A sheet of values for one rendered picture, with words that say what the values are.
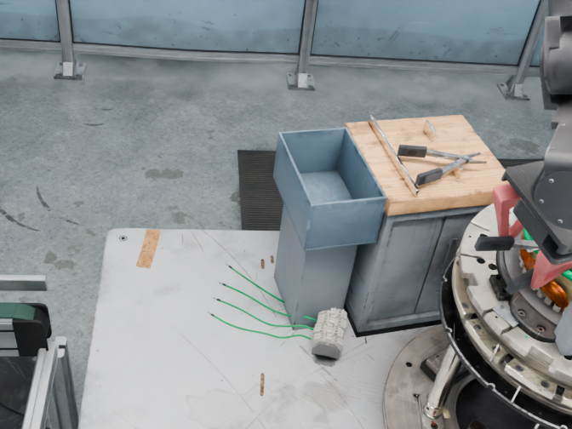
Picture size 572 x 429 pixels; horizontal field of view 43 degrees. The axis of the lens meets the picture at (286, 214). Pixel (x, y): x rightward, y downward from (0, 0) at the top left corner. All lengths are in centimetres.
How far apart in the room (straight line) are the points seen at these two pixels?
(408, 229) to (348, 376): 25
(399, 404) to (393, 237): 24
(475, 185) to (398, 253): 15
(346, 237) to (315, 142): 17
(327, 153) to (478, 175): 23
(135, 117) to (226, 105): 38
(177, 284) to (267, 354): 20
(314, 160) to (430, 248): 22
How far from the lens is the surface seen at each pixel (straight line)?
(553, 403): 87
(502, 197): 75
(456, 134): 114
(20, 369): 211
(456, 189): 103
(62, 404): 139
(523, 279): 76
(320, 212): 96
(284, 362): 113
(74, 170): 273
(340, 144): 112
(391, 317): 118
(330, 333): 112
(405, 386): 111
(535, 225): 71
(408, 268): 110
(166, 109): 304
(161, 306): 119
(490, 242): 78
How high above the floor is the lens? 167
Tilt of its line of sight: 41 degrees down
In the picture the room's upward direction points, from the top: 8 degrees clockwise
